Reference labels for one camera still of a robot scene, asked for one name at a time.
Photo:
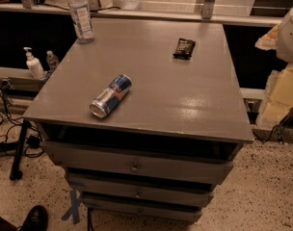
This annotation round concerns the black stand leg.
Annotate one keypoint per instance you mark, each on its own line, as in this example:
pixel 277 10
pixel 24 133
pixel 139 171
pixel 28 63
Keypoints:
pixel 16 173

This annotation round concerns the middle grey drawer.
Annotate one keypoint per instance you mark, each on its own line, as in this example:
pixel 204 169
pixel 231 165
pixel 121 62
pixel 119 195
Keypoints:
pixel 175 194

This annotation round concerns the grey drawer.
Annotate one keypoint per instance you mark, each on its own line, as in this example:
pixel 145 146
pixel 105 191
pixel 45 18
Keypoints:
pixel 175 194
pixel 137 163
pixel 143 208

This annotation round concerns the white pump dispenser bottle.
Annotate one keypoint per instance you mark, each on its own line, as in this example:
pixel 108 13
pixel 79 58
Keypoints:
pixel 34 64

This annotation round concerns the bottom grey drawer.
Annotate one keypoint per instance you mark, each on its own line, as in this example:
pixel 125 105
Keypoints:
pixel 143 208

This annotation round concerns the black shoe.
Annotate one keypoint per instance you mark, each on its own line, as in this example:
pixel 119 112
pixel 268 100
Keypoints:
pixel 36 220

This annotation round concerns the grey drawer cabinet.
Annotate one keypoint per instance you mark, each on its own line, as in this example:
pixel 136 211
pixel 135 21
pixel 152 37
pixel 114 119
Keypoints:
pixel 184 108

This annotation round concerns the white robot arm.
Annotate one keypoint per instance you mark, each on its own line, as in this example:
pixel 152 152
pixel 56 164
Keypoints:
pixel 280 39

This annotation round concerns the blue silver energy drink can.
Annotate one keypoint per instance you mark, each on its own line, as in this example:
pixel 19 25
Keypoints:
pixel 110 98

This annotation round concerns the clear plastic water bottle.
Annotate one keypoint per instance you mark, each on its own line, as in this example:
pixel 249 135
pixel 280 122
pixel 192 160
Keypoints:
pixel 81 18

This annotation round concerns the top grey drawer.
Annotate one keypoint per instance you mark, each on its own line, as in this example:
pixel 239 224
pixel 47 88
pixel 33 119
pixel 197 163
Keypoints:
pixel 137 163

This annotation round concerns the small clear bottle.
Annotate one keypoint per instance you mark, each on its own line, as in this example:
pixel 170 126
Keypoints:
pixel 52 60

